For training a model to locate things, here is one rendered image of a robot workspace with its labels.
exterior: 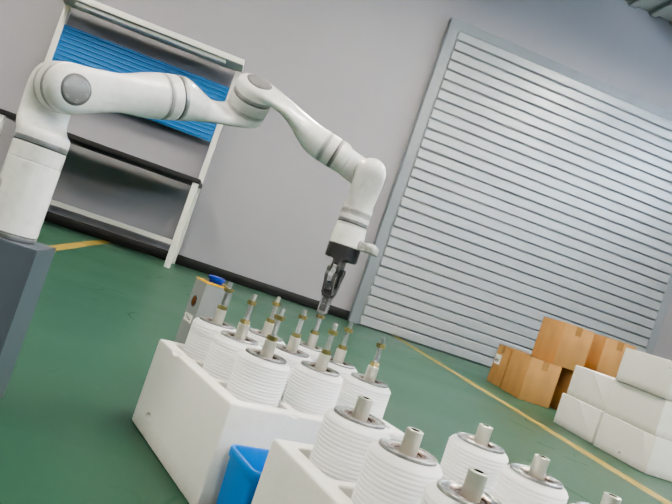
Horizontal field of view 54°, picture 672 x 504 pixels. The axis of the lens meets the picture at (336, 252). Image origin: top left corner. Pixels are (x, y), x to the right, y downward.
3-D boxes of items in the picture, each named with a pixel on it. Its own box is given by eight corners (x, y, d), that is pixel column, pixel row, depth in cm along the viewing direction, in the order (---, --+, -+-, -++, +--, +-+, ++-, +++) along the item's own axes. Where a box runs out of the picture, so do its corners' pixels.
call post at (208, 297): (160, 415, 146) (206, 283, 147) (151, 404, 152) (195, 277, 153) (189, 420, 150) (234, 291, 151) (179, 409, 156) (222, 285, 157)
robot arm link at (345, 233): (374, 255, 143) (383, 228, 143) (326, 239, 144) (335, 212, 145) (377, 258, 152) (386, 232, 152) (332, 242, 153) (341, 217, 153)
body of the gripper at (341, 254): (333, 239, 153) (320, 277, 153) (327, 236, 145) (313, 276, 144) (363, 250, 152) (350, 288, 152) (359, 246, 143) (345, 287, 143)
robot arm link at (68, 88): (188, 75, 130) (162, 73, 136) (50, 59, 110) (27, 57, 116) (185, 122, 132) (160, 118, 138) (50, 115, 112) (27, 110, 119)
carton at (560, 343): (581, 373, 456) (595, 332, 456) (552, 363, 451) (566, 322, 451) (558, 364, 485) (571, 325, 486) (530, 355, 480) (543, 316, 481)
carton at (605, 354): (623, 387, 463) (636, 347, 464) (593, 377, 460) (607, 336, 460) (600, 378, 493) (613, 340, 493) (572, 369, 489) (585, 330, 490)
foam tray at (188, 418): (193, 511, 104) (230, 403, 104) (130, 420, 137) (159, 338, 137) (379, 526, 125) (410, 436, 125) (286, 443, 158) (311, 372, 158)
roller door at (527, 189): (349, 321, 624) (453, 15, 631) (346, 319, 636) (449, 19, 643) (634, 415, 682) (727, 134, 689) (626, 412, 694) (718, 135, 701)
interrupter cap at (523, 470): (537, 488, 87) (538, 483, 87) (498, 464, 94) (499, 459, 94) (573, 494, 91) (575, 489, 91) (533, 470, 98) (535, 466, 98)
